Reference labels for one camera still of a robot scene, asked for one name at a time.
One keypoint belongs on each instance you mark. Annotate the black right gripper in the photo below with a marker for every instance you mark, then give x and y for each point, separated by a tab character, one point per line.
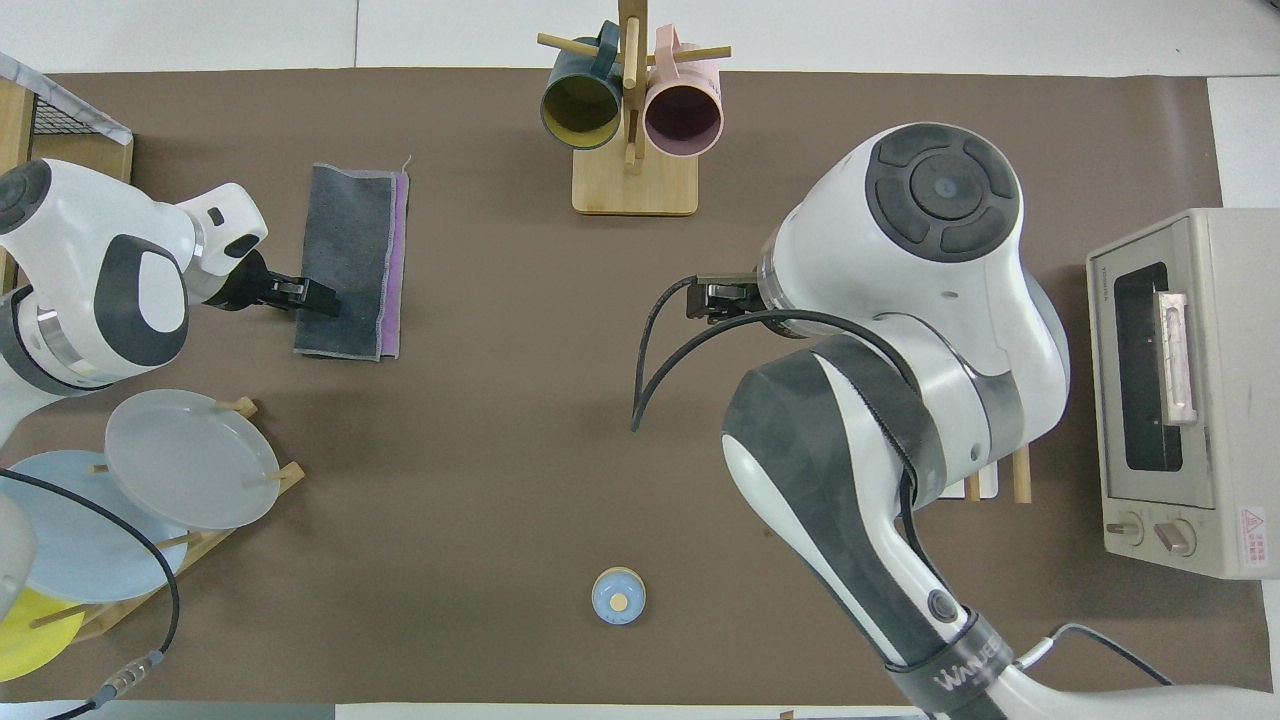
725	297

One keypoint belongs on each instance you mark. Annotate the marble pattern paper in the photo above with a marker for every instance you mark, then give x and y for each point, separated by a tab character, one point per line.
70	101

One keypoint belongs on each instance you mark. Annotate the light blue plate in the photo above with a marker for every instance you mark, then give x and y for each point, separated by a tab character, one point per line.
80	540

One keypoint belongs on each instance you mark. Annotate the white towel rack wooden bars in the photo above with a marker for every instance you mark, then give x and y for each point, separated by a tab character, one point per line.
1021	480

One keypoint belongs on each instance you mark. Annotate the wooden plate rack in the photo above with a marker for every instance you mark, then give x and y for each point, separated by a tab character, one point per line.
125	605

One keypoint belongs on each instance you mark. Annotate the wooden two-level shelf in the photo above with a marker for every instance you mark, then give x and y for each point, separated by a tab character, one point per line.
95	148

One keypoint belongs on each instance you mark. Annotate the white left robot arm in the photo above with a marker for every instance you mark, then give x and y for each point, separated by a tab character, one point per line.
90	250

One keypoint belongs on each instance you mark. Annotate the grey plate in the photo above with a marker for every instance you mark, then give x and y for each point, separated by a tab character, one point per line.
190	460

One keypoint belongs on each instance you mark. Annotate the wooden mug tree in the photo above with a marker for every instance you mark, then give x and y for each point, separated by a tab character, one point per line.
635	185

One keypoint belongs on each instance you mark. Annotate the beige toaster oven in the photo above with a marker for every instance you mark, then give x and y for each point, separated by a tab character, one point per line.
1230	480

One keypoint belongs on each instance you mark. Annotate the large brown table mat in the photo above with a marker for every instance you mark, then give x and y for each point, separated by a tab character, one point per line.
500	450

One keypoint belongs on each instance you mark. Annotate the pink ribbed mug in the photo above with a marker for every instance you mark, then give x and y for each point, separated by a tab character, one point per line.
683	115

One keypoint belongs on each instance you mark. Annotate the yellow plate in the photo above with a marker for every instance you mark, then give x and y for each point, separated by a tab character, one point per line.
35	635

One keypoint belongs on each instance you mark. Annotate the dark teal mug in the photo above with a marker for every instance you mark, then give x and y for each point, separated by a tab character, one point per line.
580	105

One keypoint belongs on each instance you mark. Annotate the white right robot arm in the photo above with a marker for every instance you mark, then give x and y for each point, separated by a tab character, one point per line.
900	260

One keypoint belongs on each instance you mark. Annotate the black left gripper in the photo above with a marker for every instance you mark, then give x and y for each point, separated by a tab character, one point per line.
245	285

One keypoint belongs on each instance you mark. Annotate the purple and grey towel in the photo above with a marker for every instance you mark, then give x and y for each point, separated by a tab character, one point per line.
345	260

